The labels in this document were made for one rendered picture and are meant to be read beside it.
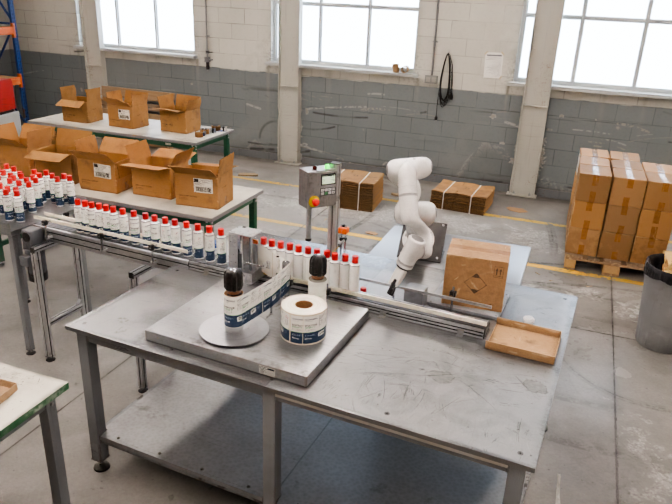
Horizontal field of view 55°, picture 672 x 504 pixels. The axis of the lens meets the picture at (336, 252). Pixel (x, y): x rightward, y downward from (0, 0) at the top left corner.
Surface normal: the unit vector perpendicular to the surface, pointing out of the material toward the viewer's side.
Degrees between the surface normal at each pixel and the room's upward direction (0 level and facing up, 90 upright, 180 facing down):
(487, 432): 0
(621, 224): 92
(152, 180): 90
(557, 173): 90
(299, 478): 0
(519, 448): 0
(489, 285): 90
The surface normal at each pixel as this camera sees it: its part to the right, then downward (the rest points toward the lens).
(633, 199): -0.31, 0.36
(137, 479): 0.04, -0.92
